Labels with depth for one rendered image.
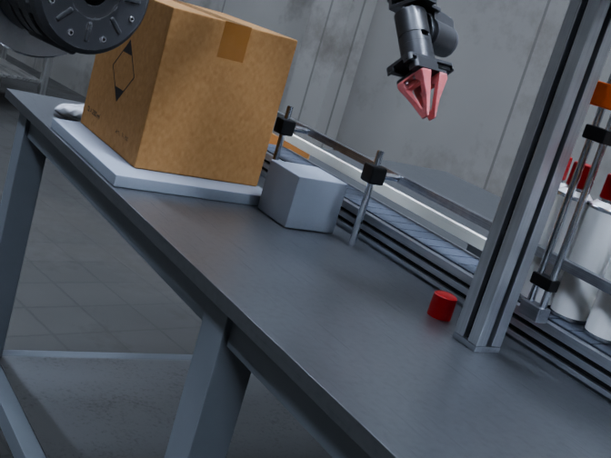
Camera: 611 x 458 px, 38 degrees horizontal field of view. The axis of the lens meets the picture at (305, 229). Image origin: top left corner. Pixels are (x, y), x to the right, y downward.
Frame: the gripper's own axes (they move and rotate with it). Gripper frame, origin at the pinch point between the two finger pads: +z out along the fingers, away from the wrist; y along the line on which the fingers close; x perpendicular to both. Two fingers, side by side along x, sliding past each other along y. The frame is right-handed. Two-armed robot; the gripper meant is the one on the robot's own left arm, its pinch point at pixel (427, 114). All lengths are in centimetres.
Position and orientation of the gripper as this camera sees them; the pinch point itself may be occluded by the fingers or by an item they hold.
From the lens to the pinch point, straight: 153.3
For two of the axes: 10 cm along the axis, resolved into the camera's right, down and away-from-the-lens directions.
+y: 8.2, 1.0, 5.7
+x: -5.7, 3.4, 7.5
